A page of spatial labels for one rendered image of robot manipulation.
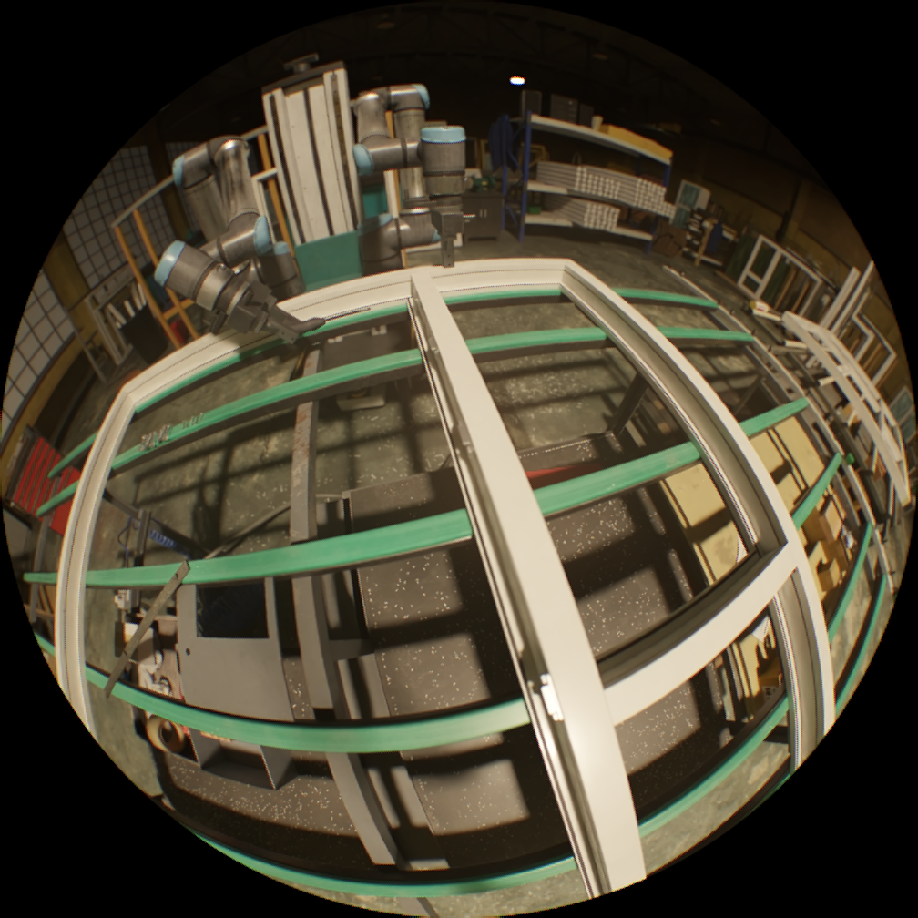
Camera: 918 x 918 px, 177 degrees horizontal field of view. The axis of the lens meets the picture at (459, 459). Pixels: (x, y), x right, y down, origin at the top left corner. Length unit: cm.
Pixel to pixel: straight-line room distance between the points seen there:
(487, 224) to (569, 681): 439
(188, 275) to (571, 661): 78
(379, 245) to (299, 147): 66
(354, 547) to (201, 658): 32
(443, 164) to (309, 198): 96
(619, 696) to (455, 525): 27
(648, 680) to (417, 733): 24
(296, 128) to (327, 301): 103
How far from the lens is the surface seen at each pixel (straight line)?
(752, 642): 93
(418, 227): 129
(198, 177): 124
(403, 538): 36
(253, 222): 78
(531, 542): 29
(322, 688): 43
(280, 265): 143
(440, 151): 70
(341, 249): 148
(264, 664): 44
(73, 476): 381
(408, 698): 65
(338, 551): 38
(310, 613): 43
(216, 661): 51
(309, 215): 157
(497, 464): 32
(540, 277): 87
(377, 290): 76
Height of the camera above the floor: 121
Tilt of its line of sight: 57 degrees down
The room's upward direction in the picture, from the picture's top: 2 degrees counter-clockwise
